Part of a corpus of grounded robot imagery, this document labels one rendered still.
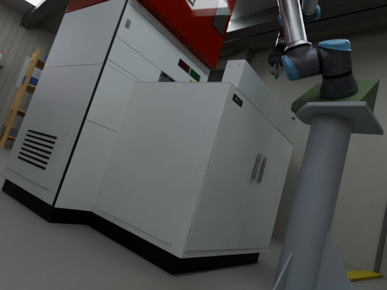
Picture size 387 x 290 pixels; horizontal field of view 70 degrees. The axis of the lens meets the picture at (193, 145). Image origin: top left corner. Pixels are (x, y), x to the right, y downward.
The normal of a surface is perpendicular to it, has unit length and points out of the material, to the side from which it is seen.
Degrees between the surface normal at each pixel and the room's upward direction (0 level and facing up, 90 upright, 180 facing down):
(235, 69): 90
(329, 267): 90
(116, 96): 90
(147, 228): 90
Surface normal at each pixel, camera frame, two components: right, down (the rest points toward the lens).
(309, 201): -0.53, -0.27
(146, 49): 0.78, 0.15
